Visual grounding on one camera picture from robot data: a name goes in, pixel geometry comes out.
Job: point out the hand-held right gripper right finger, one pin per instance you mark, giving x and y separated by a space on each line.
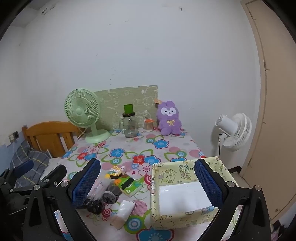
208 185

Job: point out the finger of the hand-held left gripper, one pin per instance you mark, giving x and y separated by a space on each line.
23 168
54 173

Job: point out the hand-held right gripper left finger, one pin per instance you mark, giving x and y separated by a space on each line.
85 183

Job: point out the clear bag of dark items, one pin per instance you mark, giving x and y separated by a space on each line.
101 197

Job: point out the yellow cartoon tissue pack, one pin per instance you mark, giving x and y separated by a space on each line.
115 171

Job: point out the small orange object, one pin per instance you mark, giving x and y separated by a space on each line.
118 182

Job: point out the white cloth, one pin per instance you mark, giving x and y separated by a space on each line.
123 210

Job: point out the grey plaid pillow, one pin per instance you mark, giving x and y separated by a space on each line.
30 155

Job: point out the white paper sheet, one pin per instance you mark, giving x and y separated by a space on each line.
182 197

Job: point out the wooden bed headboard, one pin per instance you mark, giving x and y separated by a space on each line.
50 136

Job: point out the white standing fan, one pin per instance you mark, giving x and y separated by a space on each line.
233 132

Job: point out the floral tablecloth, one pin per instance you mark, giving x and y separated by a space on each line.
138 148

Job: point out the green desk fan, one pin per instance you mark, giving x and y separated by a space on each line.
79 111

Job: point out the glass jar mug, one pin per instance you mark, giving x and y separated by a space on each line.
130 126

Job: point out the purple plush rabbit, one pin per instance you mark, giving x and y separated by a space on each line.
168 120

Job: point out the cotton swab jar orange lid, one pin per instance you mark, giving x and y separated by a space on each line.
148 126

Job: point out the green plastic cup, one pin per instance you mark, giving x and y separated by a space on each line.
128 109

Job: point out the green patterned board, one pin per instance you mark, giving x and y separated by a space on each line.
120 97

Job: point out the beige door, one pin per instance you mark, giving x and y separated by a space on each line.
277 115

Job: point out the wall outlet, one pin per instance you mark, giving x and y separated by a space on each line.
13 136

